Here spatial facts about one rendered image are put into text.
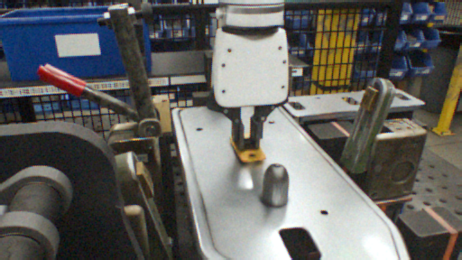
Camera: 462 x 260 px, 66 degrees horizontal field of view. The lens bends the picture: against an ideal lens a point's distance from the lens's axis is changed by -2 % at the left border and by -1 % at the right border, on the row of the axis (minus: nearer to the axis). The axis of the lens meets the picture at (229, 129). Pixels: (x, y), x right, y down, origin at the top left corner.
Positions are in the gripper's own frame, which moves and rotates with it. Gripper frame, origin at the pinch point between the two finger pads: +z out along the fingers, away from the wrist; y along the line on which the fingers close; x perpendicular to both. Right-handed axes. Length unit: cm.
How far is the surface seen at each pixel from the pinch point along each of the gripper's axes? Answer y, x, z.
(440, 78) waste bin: 235, 203, 69
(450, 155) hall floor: 192, 133, 103
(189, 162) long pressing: -9.0, -2.2, 2.7
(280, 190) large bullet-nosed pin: 0.0, -14.2, 0.7
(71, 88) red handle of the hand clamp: -23.0, -1.0, -8.9
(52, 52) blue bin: -33.1, 35.4, -5.5
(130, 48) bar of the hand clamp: -15.4, -1.8, -13.7
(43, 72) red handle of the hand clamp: -25.8, -1.0, -11.1
